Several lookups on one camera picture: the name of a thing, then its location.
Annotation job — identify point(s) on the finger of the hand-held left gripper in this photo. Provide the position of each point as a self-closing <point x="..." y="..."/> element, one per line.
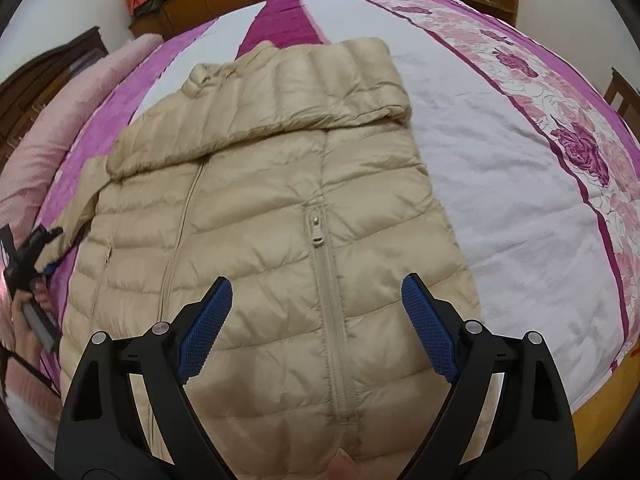
<point x="40" y="245"/>

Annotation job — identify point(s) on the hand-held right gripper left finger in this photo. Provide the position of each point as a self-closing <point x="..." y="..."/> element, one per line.
<point x="207" y="330"/>

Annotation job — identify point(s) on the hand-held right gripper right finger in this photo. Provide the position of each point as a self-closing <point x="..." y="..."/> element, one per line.
<point x="427" y="330"/>

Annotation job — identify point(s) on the beige puffer jacket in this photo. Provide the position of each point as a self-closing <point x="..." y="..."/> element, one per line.
<point x="260" y="200"/>

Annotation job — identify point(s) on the person's left forearm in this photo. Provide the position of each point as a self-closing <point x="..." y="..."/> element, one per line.
<point x="30" y="410"/>

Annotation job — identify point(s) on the person's left hand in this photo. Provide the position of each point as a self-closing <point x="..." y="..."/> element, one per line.
<point x="25" y="320"/>

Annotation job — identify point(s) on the pink pillow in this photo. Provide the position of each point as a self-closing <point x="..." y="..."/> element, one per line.
<point x="55" y="125"/>

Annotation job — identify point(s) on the dark wooden headboard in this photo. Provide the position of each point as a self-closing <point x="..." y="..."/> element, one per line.
<point x="35" y="85"/>

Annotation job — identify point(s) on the magenta floral bedspread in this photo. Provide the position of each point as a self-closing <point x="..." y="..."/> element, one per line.
<point x="500" y="185"/>

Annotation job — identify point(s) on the wooden chair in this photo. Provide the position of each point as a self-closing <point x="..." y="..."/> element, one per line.
<point x="625" y="92"/>

